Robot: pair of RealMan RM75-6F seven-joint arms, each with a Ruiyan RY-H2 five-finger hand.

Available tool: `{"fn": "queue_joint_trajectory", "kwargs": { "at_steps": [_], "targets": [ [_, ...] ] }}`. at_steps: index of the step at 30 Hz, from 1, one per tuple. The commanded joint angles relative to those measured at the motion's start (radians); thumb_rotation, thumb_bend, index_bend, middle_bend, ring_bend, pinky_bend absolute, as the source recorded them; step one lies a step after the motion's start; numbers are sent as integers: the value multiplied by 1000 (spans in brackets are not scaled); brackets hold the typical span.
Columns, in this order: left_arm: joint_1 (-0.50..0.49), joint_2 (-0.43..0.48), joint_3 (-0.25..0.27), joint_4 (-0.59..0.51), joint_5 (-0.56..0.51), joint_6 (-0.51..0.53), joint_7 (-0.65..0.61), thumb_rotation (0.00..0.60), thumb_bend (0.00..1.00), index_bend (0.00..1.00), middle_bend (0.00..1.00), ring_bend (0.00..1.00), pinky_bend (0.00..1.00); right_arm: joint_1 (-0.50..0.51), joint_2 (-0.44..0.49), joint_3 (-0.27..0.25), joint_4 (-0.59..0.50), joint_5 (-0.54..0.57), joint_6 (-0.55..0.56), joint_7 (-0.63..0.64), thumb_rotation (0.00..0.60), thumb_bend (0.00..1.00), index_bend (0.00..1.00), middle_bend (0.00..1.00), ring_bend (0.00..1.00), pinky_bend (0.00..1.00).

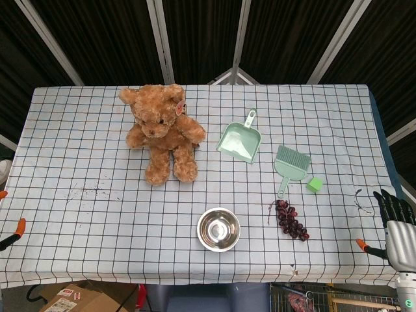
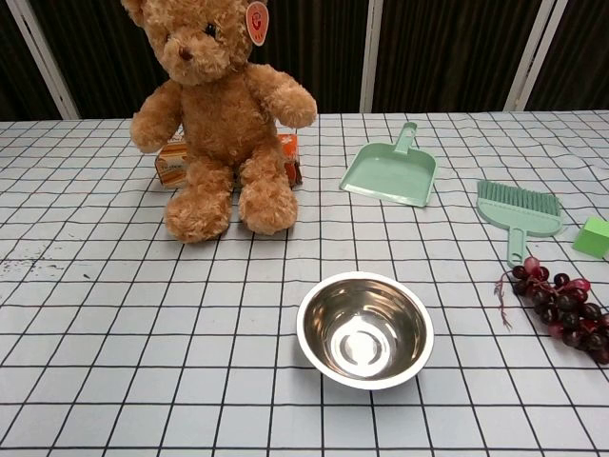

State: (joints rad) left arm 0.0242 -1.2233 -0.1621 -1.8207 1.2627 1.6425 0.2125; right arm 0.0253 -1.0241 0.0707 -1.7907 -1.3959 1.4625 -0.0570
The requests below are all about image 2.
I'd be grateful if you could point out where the brown plush teddy bear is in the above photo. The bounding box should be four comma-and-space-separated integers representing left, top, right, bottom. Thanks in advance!
119, 0, 319, 245

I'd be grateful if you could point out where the green hand brush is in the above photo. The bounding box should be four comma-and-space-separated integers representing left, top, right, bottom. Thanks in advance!
476, 179, 564, 268

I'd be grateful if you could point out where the green plastic dustpan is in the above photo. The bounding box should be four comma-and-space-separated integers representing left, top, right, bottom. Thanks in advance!
338, 122, 438, 209

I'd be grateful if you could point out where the stainless steel bowl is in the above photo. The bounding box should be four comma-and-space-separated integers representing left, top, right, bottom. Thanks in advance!
296, 271, 435, 391

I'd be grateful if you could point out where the orange snack box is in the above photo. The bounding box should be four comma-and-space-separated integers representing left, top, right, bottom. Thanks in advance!
154, 127, 305, 192

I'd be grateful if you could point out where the white black checked tablecloth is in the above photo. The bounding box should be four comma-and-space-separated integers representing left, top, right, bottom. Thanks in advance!
0, 109, 609, 457

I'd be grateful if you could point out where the pink round hang tag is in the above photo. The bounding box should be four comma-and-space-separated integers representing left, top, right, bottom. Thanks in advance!
244, 0, 270, 48

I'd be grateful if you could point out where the dark purple grape bunch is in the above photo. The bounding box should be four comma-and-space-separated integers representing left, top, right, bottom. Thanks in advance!
494, 256, 609, 366

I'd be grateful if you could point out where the green cube block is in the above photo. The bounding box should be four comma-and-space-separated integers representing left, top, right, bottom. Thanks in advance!
572, 216, 609, 261

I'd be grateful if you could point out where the white screen frame post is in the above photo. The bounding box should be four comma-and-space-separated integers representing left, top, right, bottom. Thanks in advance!
6, 0, 81, 120
503, 0, 569, 112
359, 0, 384, 114

